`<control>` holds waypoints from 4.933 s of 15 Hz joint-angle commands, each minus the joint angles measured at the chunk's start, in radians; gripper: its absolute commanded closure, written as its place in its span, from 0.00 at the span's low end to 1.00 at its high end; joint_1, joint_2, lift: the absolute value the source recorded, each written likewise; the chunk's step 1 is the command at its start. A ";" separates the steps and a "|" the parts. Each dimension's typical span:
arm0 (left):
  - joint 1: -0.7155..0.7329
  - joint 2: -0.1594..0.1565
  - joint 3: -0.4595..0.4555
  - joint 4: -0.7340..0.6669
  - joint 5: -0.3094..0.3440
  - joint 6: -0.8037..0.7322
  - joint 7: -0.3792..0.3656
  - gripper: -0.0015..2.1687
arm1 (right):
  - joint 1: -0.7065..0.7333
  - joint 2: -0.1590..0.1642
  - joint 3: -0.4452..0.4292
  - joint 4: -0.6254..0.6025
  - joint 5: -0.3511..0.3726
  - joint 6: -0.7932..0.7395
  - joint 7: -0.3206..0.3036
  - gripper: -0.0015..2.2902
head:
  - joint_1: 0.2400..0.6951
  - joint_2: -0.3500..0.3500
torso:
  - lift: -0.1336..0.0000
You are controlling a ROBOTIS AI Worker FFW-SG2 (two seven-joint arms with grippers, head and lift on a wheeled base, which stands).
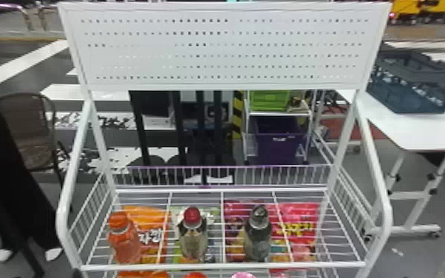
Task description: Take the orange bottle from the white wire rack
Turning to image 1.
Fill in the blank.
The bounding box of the purple crate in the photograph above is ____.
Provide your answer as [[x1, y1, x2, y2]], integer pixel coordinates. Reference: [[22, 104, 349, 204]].
[[253, 115, 308, 165]]

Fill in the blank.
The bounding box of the green basket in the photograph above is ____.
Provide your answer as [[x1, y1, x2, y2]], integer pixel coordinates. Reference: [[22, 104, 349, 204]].
[[248, 90, 292, 113]]

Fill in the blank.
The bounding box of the red snack packet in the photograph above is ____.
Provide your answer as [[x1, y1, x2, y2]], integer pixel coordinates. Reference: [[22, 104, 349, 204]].
[[222, 200, 279, 263]]

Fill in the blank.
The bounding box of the beige bottle with red cap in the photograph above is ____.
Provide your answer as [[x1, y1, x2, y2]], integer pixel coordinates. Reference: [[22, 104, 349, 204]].
[[176, 206, 210, 262]]

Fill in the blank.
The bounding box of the grey bottle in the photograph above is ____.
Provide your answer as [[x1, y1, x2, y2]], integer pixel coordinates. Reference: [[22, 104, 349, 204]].
[[243, 204, 274, 263]]

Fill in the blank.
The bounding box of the orange snack packet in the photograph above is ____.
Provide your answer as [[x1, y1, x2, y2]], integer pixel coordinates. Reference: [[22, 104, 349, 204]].
[[120, 205, 169, 265]]

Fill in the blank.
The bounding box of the pink snack packet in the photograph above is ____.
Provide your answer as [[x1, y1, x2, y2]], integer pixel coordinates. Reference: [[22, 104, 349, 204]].
[[270, 201, 321, 263]]

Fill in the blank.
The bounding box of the orange bottle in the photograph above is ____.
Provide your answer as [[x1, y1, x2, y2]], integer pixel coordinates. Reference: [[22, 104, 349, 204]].
[[106, 211, 143, 265]]

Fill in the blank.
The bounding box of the white side table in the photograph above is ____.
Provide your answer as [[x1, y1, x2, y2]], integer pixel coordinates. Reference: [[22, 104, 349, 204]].
[[336, 89, 445, 239]]

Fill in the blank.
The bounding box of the brown chair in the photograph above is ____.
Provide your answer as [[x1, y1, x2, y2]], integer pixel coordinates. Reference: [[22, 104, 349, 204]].
[[0, 92, 71, 188]]

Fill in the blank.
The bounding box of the blue basket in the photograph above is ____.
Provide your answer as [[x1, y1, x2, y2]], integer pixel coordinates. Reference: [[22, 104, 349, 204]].
[[365, 50, 445, 115]]

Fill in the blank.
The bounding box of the person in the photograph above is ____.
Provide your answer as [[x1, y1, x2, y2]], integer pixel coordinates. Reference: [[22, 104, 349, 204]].
[[0, 78, 65, 278]]

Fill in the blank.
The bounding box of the yellow black striped post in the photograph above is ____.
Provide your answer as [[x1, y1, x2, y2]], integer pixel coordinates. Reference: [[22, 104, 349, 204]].
[[231, 90, 245, 140]]

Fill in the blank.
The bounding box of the small white wire rack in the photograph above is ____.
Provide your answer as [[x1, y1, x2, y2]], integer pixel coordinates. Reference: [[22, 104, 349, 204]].
[[241, 89, 318, 165]]

